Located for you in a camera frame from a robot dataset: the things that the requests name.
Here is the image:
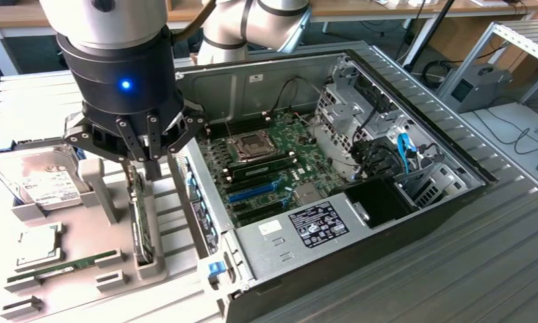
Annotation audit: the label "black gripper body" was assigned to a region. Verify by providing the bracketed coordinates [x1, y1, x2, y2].
[55, 26, 196, 135]

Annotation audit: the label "graphics card with black fan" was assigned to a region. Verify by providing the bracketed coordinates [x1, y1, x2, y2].
[124, 160, 157, 265]

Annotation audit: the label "blue disk caddy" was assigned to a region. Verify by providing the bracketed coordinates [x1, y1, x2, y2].
[0, 137, 89, 207]

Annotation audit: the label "metal CPU socket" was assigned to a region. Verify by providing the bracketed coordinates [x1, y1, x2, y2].
[227, 130, 279, 163]

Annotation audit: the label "silver hard disk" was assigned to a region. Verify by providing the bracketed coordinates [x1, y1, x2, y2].
[0, 146, 85, 212]

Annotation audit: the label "long black expansion slot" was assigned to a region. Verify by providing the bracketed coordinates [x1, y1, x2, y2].
[237, 205, 293, 226]
[232, 199, 288, 218]
[227, 176, 273, 194]

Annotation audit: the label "installed RAM stick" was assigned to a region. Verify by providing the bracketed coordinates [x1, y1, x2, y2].
[229, 161, 297, 180]

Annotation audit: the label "blue expansion slot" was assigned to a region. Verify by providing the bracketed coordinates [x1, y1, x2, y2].
[227, 183, 280, 203]

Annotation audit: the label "green motherboard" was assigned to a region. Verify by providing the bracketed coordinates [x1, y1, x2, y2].
[196, 112, 337, 228]

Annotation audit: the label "silver CPU chip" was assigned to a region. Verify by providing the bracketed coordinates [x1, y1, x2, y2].
[16, 230, 60, 267]

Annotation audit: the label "silver chipset heatsink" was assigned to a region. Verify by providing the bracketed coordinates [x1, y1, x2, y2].
[295, 186, 329, 207]

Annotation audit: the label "silver power supply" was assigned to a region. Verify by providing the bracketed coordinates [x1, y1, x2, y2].
[227, 192, 377, 290]

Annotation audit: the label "blue case latch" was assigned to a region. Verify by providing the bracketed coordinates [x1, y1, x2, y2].
[208, 261, 227, 281]

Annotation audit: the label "green RAM stick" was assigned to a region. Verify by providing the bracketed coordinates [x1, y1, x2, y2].
[7, 249, 119, 283]

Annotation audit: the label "silver drive cage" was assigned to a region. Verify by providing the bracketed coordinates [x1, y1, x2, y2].
[316, 56, 409, 169]

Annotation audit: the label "grey parts rack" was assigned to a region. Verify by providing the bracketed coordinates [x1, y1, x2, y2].
[0, 157, 171, 321]

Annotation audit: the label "long wooden desk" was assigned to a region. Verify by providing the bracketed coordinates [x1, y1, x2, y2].
[309, 0, 538, 65]

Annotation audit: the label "silver disk bay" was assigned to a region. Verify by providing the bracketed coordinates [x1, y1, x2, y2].
[395, 160, 475, 209]

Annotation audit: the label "open black PC case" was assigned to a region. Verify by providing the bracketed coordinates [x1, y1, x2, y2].
[164, 40, 499, 323]

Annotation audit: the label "black slanted stand pole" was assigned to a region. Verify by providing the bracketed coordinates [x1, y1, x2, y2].
[403, 0, 457, 73]

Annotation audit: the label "wooden desk white frame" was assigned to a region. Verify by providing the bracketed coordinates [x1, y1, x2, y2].
[0, 0, 203, 77]

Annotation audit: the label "thin black looped wire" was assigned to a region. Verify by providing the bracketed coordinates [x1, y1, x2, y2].
[268, 76, 317, 117]

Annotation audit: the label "black drive power cables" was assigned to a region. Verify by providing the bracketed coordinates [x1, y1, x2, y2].
[352, 136, 409, 179]

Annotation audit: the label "blue disk wire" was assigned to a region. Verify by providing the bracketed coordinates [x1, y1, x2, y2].
[397, 131, 417, 176]

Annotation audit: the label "coiled black cable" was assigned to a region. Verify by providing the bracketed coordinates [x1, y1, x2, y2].
[421, 59, 452, 89]

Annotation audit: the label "grey box with handle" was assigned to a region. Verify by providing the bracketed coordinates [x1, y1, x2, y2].
[448, 63, 516, 114]

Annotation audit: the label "black floor cable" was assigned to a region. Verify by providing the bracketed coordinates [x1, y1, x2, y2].
[471, 97, 538, 172]

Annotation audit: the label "aluminium frame table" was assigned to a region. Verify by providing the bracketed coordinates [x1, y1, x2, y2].
[435, 19, 538, 105]

